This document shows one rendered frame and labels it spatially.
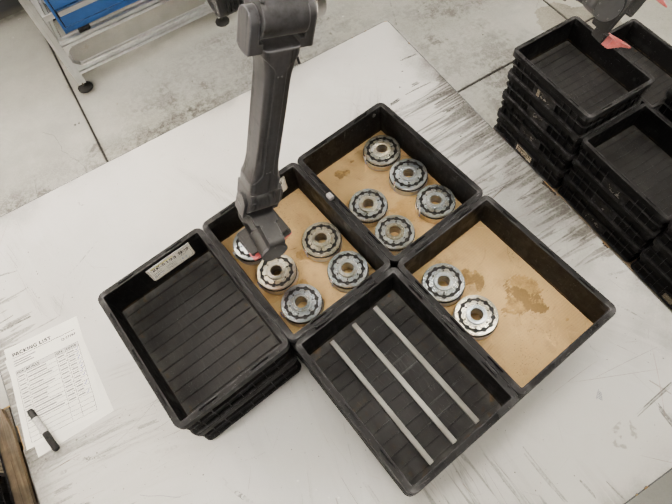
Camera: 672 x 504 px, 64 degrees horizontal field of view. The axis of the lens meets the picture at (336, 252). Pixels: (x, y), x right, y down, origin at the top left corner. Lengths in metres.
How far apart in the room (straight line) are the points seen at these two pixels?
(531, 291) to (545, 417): 0.31
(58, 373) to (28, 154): 1.71
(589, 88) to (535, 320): 1.15
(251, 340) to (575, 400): 0.80
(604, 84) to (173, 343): 1.76
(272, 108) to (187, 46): 2.40
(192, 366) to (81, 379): 0.37
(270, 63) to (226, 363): 0.76
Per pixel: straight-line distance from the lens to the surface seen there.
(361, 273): 1.34
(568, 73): 2.31
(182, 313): 1.43
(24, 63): 3.65
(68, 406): 1.63
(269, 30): 0.81
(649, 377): 1.56
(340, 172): 1.53
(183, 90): 3.06
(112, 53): 3.21
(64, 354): 1.68
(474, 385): 1.30
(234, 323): 1.38
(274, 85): 0.88
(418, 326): 1.32
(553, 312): 1.39
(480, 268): 1.40
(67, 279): 1.77
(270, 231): 1.08
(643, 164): 2.27
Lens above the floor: 2.08
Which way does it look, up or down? 63 degrees down
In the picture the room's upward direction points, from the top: 11 degrees counter-clockwise
